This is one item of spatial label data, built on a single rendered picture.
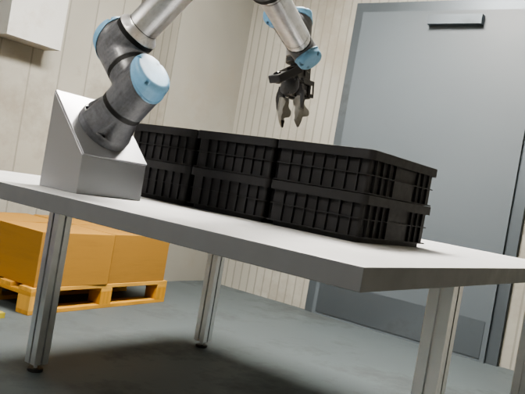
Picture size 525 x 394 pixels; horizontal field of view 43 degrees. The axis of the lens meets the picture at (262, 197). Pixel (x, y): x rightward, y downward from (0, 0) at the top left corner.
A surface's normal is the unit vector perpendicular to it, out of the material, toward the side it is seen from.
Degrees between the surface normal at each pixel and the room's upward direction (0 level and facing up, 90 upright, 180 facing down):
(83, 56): 90
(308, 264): 90
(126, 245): 90
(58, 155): 90
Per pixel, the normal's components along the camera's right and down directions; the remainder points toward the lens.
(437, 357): -0.58, -0.09
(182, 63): 0.80, 0.15
